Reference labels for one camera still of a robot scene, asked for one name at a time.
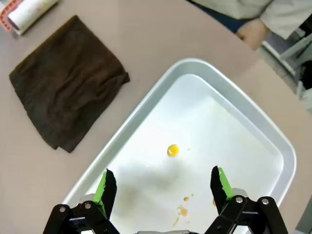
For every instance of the person's left forearm beige sleeve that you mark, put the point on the person's left forearm beige sleeve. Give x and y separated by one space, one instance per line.
285 14

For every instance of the silver metal tray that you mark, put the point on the silver metal tray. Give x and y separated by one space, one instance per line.
219 126

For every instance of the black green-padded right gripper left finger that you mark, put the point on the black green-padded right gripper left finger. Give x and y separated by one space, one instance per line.
107 192

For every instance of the small orange sauce drop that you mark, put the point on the small orange sauce drop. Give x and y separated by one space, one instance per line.
186 199

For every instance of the dark brown cloth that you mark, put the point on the dark brown cloth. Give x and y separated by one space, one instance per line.
65 83

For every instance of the person torso in beige jacket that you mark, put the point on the person torso in beige jacket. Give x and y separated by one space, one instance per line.
229 7

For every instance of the person's left hand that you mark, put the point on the person's left hand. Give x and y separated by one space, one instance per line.
252 33

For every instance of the white folded phone stand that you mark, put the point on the white folded phone stand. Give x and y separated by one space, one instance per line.
29 12

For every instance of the yellow liquid drop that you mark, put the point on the yellow liquid drop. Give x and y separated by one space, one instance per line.
173 150

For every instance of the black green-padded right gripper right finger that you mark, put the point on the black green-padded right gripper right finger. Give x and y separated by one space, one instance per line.
220 192

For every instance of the colourful printed white package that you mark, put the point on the colourful printed white package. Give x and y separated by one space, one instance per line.
5 20

